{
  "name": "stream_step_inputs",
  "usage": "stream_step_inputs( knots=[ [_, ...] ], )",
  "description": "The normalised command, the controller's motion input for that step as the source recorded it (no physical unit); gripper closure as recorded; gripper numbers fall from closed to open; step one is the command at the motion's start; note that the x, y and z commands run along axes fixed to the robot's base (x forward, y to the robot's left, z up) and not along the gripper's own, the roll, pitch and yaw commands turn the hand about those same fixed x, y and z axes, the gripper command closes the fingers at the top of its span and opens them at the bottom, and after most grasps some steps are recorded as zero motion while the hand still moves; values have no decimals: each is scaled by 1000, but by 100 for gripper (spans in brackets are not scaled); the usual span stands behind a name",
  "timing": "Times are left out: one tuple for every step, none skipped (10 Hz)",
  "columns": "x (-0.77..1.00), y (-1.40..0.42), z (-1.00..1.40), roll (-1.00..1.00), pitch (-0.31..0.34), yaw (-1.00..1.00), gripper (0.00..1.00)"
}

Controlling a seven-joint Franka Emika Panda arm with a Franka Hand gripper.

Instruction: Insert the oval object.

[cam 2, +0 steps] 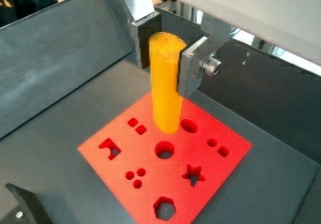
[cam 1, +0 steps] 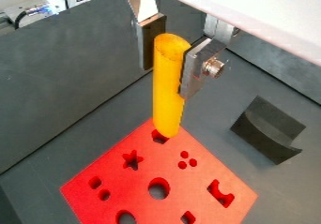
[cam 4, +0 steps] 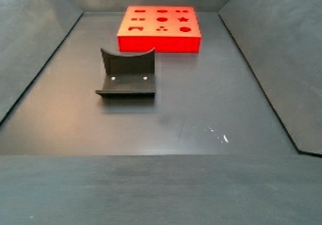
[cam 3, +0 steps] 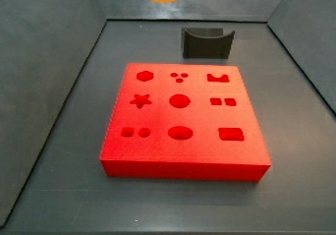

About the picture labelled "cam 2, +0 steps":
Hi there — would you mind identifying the person in dark shirt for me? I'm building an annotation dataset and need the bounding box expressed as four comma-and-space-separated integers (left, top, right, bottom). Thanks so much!
0, 0, 58, 27

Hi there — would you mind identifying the red shape sorting board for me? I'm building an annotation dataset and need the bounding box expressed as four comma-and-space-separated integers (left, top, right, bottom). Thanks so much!
78, 96, 252, 224

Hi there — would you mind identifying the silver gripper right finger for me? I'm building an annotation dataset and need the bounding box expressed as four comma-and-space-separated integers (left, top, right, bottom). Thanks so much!
177, 14, 240, 97

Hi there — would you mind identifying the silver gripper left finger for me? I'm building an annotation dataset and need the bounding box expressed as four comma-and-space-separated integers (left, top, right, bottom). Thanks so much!
118, 0, 162, 68

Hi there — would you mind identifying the black bracket corner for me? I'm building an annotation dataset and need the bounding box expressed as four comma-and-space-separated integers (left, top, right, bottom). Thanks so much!
0, 183, 54, 224

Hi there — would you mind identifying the yellow oval peg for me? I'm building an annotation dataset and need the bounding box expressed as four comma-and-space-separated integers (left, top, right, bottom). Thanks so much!
150, 32, 188, 134

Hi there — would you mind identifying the dark grey tray bin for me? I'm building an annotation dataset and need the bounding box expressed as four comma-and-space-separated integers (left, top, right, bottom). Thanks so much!
0, 0, 321, 224

